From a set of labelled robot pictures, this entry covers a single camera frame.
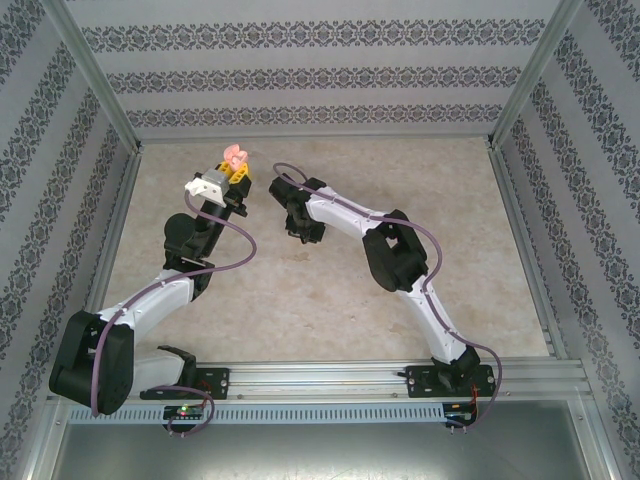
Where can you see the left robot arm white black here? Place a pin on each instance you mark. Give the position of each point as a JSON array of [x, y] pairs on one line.
[[150, 300]]

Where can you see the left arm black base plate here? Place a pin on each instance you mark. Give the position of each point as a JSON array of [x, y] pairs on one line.
[[217, 382]]

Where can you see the aluminium frame post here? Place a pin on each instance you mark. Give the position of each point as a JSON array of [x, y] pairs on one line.
[[90, 70], [537, 70]]

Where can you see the left aluminium side rail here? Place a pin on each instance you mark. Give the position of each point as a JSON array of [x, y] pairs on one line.
[[119, 210]]

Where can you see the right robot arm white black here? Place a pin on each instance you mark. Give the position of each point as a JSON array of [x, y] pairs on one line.
[[340, 222]]

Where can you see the right aluminium side rail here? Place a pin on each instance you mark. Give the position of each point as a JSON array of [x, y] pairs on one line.
[[512, 210]]

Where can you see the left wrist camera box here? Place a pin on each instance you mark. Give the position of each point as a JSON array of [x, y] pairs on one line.
[[205, 187]]

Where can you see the aluminium side rail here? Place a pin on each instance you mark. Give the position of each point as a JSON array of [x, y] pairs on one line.
[[119, 210], [512, 210]]

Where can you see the right aluminium frame post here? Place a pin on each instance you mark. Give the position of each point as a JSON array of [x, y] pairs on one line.
[[537, 70]]

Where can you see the grey metal sheet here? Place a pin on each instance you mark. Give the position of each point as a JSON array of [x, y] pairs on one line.
[[320, 450]]

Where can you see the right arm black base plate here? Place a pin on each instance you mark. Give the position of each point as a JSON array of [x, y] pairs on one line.
[[417, 382]]

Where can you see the left aluminium frame post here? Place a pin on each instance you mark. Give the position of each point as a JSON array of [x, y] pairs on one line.
[[90, 70]]

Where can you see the aluminium mounting rail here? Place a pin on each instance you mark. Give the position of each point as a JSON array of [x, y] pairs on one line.
[[320, 380]]

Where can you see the pink round charging case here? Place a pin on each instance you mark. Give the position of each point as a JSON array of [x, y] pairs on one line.
[[235, 155]]

